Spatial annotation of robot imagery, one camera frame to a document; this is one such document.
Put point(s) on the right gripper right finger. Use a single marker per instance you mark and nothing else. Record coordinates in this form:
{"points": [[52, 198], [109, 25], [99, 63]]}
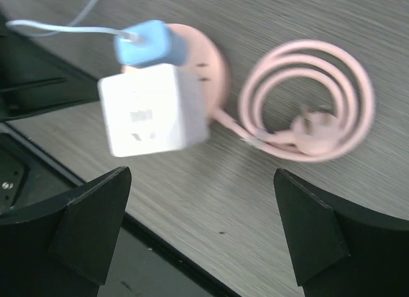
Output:
{"points": [[337, 247]]}

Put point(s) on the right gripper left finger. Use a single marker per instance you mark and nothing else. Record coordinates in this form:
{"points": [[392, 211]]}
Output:
{"points": [[63, 246]]}

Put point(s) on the blue USB charger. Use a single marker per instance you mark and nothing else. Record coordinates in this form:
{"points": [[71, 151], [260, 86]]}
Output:
{"points": [[150, 43]]}

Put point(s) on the white cube adapter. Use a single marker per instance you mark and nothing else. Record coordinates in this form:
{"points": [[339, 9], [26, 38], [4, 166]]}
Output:
{"points": [[152, 110]]}

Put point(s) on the pink round socket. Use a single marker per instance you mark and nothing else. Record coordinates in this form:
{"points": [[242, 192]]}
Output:
{"points": [[312, 137]]}

